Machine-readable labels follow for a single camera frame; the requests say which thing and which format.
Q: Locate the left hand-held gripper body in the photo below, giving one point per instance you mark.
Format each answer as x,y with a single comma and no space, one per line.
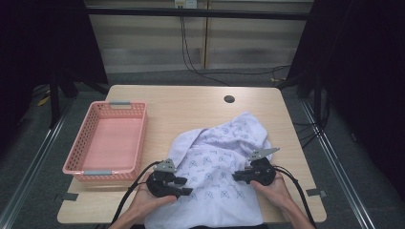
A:
159,186

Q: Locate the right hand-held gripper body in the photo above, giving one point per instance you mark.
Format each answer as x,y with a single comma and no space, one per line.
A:
262,173

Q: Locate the white towel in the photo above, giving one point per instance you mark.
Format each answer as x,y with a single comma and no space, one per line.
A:
219,159

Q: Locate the pink plastic basket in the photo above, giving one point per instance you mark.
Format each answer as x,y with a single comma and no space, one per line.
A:
108,143

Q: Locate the person's left hand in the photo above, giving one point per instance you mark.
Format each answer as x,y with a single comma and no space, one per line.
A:
148,202

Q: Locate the person's right hand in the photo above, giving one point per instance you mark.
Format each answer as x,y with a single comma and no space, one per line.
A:
275,194

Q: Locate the grey tape strip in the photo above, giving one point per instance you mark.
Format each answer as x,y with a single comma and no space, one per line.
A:
316,192
69,197

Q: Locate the black metal stand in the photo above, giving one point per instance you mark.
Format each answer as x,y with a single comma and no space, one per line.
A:
54,101

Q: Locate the black curtain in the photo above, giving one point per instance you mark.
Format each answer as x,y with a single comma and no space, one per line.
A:
38,47
366,79

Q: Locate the yellow floor item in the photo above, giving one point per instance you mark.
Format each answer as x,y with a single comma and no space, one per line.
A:
43,101

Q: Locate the black horizontal bar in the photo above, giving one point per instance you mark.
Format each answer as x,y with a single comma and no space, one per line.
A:
197,13

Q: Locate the metal floor rail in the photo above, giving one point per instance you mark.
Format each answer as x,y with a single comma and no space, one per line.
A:
35,159
340,178

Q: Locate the white wall socket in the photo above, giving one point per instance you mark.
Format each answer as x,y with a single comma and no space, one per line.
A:
185,3

